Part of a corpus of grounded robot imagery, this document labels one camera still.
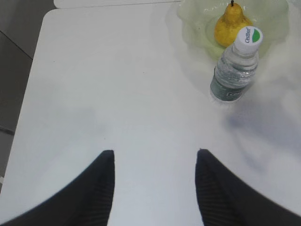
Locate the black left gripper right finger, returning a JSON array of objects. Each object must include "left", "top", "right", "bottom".
[{"left": 195, "top": 149, "right": 301, "bottom": 226}]

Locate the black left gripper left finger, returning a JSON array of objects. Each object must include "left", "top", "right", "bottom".
[{"left": 3, "top": 150, "right": 115, "bottom": 226}]

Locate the clear plastic water bottle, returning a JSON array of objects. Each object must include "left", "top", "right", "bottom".
[{"left": 210, "top": 26, "right": 263, "bottom": 102}]

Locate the yellow pear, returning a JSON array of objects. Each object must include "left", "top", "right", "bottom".
[{"left": 214, "top": 0, "right": 253, "bottom": 47}]

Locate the pale green glass plate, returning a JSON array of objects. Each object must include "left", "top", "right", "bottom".
[{"left": 177, "top": 0, "right": 289, "bottom": 60}]

